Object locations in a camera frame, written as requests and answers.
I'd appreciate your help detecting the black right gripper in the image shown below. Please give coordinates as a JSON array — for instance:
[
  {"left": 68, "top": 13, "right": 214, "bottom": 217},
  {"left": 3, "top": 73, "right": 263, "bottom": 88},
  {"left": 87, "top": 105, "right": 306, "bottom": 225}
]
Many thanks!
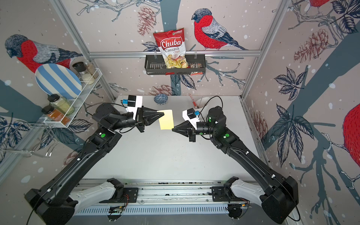
[{"left": 173, "top": 122, "right": 218, "bottom": 144}]

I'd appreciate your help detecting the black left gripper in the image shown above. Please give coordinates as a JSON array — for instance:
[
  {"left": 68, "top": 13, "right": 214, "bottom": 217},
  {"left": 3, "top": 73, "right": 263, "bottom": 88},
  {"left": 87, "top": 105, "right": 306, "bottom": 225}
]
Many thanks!
[{"left": 111, "top": 104, "right": 163, "bottom": 134}]

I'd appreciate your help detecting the yellow square paper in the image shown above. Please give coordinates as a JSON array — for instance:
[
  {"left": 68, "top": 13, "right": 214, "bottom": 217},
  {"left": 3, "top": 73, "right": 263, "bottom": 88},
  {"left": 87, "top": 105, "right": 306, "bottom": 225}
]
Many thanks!
[{"left": 158, "top": 110, "right": 174, "bottom": 130}]

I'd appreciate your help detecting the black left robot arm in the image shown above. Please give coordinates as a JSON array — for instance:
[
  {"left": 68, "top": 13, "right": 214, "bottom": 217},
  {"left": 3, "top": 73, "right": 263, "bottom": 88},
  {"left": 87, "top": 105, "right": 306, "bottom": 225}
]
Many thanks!
[{"left": 25, "top": 103, "right": 165, "bottom": 225}]

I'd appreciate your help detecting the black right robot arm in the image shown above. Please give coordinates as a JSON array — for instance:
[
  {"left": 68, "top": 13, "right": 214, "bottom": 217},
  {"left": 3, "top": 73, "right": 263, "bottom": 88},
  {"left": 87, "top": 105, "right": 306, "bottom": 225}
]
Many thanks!
[{"left": 172, "top": 106, "right": 299, "bottom": 224}]

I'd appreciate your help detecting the blue patterned bowl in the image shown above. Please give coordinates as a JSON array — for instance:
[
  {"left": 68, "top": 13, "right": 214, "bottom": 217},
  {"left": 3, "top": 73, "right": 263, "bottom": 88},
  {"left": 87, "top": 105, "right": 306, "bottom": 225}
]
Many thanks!
[{"left": 153, "top": 93, "right": 168, "bottom": 105}]

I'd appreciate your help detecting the red pen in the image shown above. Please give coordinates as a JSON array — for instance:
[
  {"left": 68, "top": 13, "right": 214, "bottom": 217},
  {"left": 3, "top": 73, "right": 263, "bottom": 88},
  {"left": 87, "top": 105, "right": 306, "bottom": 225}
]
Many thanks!
[{"left": 189, "top": 94, "right": 198, "bottom": 109}]

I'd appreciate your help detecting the white utensil cup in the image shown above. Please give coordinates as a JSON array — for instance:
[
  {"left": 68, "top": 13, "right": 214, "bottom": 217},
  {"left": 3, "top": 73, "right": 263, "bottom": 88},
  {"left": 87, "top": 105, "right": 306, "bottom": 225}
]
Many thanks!
[{"left": 195, "top": 97, "right": 210, "bottom": 110}]

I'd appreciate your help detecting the black cap salt shaker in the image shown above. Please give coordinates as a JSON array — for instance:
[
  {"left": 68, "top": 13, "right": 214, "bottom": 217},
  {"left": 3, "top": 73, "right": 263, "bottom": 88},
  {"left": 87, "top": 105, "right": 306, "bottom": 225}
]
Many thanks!
[{"left": 72, "top": 62, "right": 95, "bottom": 85}]

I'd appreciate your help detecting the brown seed spice jar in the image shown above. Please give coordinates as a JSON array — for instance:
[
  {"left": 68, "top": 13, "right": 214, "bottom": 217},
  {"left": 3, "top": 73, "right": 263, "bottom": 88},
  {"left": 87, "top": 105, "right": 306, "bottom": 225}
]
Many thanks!
[{"left": 85, "top": 61, "right": 98, "bottom": 79}]

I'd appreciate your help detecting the red Chuba chips bag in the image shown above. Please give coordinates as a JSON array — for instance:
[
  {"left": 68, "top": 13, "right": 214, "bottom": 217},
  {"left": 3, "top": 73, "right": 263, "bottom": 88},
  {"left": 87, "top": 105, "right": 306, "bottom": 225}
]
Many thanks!
[{"left": 153, "top": 28, "right": 188, "bottom": 69}]

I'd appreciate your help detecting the green spice jar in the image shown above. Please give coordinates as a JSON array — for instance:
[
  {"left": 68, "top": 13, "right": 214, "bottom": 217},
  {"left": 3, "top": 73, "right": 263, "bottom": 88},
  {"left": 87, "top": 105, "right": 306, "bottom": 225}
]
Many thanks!
[{"left": 47, "top": 94, "right": 75, "bottom": 116}]

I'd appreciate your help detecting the orange spice jar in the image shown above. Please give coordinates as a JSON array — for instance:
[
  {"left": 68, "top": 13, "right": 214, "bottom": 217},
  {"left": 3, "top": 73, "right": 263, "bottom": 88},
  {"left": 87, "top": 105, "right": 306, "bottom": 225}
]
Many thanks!
[{"left": 41, "top": 105, "right": 70, "bottom": 126}]

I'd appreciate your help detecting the blue white striped plate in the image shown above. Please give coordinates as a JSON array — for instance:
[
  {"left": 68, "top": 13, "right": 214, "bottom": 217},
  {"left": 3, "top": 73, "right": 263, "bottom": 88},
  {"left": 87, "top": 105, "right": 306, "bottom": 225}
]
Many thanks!
[{"left": 35, "top": 63, "right": 83, "bottom": 100}]

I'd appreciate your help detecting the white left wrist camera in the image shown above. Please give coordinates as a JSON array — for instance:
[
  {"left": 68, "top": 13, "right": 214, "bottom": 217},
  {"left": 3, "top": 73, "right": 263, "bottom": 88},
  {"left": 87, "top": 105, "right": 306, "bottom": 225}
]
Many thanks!
[{"left": 122, "top": 95, "right": 143, "bottom": 120}]

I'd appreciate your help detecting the black wall basket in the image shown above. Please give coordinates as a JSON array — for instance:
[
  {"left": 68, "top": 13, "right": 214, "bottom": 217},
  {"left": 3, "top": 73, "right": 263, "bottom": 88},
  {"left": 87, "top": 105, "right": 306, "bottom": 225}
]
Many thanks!
[{"left": 144, "top": 54, "right": 206, "bottom": 76}]

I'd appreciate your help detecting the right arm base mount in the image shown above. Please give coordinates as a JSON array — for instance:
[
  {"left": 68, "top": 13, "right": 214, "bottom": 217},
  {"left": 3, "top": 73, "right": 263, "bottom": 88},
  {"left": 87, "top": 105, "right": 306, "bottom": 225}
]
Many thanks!
[{"left": 211, "top": 176, "right": 249, "bottom": 203}]

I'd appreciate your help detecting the white wire wall shelf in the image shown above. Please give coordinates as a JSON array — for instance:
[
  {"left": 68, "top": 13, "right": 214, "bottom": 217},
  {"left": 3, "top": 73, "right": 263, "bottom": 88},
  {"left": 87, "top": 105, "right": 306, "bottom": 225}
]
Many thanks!
[{"left": 41, "top": 68, "right": 103, "bottom": 128}]

